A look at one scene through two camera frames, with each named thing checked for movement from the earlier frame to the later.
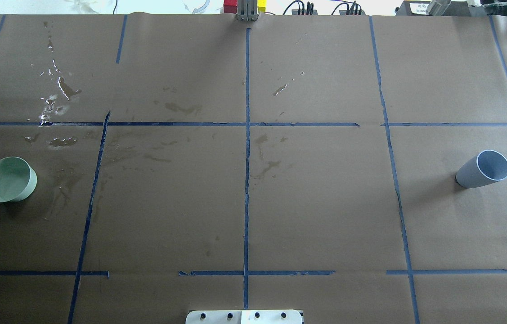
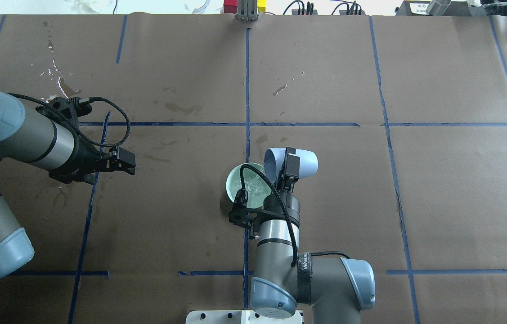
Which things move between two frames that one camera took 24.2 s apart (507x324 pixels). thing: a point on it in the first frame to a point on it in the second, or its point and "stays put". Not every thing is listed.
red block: (230, 6) stays put
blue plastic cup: (486, 166) to (274, 158)
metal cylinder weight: (437, 7) stays put
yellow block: (262, 4) stays put
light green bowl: (9, 179) to (256, 183)
